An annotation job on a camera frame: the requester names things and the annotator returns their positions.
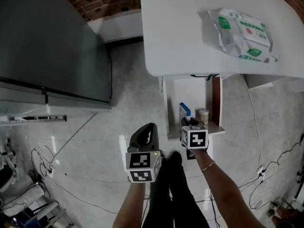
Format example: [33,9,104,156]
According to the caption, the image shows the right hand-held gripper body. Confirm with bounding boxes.
[180,124,210,157]

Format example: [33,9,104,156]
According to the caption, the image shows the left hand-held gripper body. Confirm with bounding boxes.
[125,136,163,183]

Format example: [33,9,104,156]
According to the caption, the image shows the person's left forearm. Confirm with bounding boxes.
[111,181,153,228]

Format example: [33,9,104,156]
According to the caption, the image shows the person's right forearm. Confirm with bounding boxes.
[191,148,266,228]

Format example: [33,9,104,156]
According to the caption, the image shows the clear cotton swab jar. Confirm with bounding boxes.
[198,108,210,125]

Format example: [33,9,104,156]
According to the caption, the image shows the blue and white box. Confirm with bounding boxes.
[178,102,192,123]

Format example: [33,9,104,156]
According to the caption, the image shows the person's black-clad legs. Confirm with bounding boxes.
[141,150,211,228]

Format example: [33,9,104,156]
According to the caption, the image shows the white wipes packet green stripe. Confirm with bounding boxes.
[224,39,280,64]

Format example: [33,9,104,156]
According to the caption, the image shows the white wipes packet green label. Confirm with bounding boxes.
[213,8,239,55]

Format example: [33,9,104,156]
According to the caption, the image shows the white wipes packet red mark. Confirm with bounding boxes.
[234,12,274,52]

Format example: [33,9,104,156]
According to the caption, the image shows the black stand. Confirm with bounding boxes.
[293,132,304,203]

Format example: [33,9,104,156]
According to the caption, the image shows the brown object on floor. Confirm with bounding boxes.
[267,198,304,228]

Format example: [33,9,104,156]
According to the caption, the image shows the white rolled bundle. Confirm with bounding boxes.
[0,186,60,219]

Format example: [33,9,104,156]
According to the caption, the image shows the grey metal cabinet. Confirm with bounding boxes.
[0,0,113,115]

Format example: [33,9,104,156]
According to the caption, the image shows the thin gold bracelet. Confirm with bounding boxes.
[201,160,216,173]

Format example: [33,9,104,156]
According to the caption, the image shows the black cable under table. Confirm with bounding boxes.
[190,73,220,81]

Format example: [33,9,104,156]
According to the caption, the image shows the long white cable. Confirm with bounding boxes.
[240,74,263,171]

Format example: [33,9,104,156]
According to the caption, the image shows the black cabinet cable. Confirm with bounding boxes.
[107,50,114,101]

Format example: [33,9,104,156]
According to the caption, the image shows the black floor cable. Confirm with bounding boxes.
[265,140,303,172]

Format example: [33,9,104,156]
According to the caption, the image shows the tangled floor cables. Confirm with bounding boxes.
[30,145,57,179]

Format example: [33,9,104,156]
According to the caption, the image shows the metal drawer rail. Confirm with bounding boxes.
[0,114,67,127]

